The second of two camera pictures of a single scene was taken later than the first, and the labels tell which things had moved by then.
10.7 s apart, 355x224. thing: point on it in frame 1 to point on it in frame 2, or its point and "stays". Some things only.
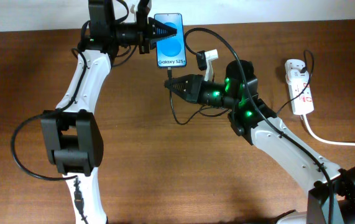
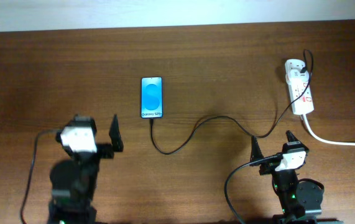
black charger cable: [189, 120] to [238, 124]
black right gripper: [193, 91] to [255, 153]
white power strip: [299, 87] stays
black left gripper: [153, 25] to [106, 148]
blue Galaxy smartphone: [171, 51] to [152, 97]
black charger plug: [303, 70] stays
